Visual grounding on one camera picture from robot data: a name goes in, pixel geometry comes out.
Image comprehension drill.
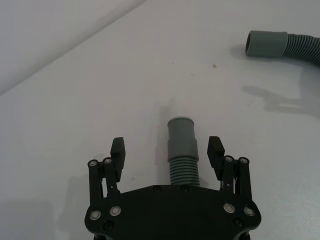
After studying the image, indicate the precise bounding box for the grey corrugated hose wide cuff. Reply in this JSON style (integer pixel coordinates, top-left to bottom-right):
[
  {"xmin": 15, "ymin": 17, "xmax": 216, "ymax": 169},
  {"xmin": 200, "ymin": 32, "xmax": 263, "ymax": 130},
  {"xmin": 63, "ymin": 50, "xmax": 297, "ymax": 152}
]
[{"xmin": 245, "ymin": 30, "xmax": 320, "ymax": 69}]

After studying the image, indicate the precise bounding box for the grey corrugated hose stepped cuff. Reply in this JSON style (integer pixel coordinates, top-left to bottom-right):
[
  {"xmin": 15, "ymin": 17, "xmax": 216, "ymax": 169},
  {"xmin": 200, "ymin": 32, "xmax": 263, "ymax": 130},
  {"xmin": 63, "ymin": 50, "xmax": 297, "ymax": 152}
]
[{"xmin": 166, "ymin": 115, "xmax": 202, "ymax": 187}]

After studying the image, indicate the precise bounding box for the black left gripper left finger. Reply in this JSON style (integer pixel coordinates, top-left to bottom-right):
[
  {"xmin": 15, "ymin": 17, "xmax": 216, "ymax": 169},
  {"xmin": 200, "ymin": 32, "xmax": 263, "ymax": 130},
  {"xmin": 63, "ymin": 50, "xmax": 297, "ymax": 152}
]
[{"xmin": 87, "ymin": 136, "xmax": 127, "ymax": 205}]

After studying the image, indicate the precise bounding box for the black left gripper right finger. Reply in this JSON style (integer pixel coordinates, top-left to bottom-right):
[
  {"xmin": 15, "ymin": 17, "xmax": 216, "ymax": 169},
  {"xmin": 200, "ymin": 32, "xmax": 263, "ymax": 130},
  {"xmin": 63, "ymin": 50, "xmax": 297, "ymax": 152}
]
[{"xmin": 206, "ymin": 135, "xmax": 253, "ymax": 201}]

